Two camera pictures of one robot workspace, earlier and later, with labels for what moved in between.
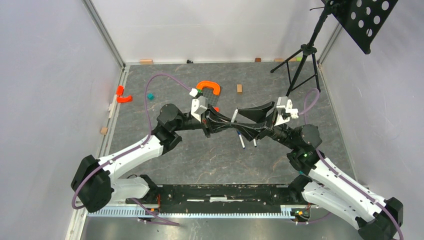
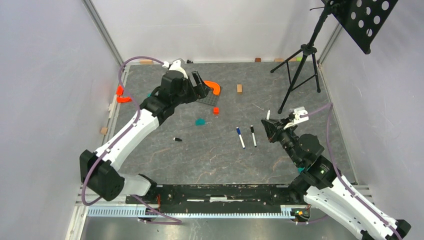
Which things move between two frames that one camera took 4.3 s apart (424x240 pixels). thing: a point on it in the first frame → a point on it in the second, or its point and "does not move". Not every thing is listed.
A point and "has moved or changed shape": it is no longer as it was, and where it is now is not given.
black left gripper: [209, 119] → [196, 92]
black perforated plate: [362, 19] does not move
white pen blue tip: [242, 141] does not move
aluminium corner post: [90, 8] does not move
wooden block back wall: [146, 61] does not move
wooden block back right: [282, 59] does not move
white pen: [234, 115] has moved or changed shape
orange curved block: [120, 99] does not move
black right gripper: [258, 113] → [274, 128]
